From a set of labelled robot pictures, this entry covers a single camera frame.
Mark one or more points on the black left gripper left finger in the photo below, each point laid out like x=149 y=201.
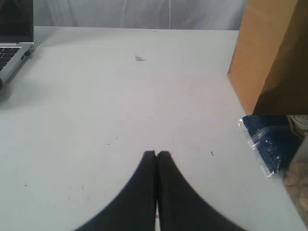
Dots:
x=134 y=208

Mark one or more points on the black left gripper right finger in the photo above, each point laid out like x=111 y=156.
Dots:
x=180 y=206

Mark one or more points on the clear nut jar gold lid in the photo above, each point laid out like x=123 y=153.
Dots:
x=296 y=181

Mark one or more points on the brown paper shopping bag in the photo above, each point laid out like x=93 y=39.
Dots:
x=269 y=66

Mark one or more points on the dark blue noodle package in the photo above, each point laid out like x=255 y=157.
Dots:
x=274 y=139

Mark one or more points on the small white paper scrap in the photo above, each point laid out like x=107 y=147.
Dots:
x=139 y=59

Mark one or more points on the white backdrop curtain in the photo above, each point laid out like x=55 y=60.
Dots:
x=149 y=14

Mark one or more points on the silver laptop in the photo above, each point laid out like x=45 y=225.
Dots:
x=16 y=36

